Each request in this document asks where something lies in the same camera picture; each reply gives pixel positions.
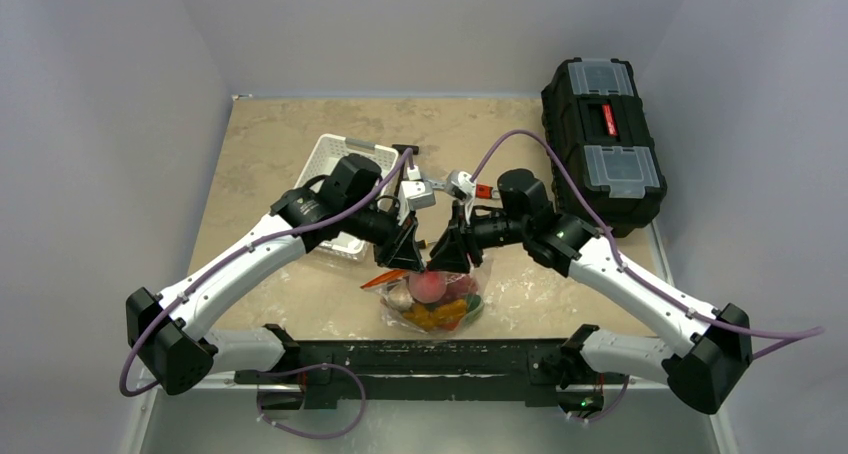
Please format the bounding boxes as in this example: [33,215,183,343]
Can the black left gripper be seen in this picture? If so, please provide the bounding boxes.
[343,199,425,272]

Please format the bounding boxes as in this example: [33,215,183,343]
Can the pink toy peach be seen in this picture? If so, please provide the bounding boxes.
[408,271,446,304]

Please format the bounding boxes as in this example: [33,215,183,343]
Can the beige toy garlic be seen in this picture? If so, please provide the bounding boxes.
[385,286,415,312]

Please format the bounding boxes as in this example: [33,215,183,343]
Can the clear zip top bag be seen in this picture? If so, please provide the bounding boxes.
[359,258,493,335]

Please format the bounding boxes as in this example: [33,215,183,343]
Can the green toy cucumber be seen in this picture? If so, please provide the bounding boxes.
[461,294,485,323]

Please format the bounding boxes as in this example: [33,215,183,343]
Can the purple toy grape bunch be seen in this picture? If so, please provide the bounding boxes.
[445,274,479,298]

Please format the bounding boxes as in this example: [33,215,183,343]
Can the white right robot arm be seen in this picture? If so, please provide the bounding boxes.
[428,168,754,414]

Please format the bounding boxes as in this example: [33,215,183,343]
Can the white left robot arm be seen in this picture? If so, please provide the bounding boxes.
[119,150,425,397]

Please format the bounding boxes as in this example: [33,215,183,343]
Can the black hammer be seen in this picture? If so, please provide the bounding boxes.
[391,144,420,158]

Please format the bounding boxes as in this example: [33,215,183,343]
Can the white plastic basket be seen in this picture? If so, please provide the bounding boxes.
[298,133,401,261]

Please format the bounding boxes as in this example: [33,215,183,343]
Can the black toolbox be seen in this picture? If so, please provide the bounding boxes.
[541,57,667,238]

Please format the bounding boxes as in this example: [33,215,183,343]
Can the red handled adjustable wrench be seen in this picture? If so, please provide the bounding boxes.
[423,178,500,200]

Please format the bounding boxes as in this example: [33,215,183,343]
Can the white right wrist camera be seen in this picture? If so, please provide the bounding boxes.
[443,170,477,222]

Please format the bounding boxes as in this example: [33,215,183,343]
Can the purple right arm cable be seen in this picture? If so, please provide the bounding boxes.
[468,129,826,424]

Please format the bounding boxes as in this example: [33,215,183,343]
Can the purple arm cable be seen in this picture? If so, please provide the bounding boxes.
[468,129,826,424]
[119,147,415,440]

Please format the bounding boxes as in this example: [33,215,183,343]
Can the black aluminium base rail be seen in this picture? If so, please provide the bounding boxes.
[136,336,654,413]

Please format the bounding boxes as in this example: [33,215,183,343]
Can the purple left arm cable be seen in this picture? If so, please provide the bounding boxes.
[119,147,415,440]

